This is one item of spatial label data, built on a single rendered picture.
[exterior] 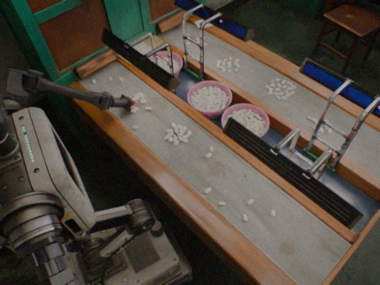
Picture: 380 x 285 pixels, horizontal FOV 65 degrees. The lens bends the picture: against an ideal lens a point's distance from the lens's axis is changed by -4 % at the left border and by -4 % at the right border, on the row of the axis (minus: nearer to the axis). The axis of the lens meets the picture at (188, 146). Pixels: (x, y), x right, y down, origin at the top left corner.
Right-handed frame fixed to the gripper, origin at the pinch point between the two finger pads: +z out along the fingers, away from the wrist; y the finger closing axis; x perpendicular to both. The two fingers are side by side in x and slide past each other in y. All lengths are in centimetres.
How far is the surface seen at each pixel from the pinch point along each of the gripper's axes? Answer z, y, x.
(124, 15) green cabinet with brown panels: 8, 48, -40
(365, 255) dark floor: 93, -152, 21
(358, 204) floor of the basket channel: 36, -127, -20
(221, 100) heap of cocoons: 32, -33, -24
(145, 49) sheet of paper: 26, 36, -24
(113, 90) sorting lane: -0.9, 21.7, 3.2
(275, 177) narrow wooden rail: 13, -90, -12
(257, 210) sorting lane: 0, -94, 1
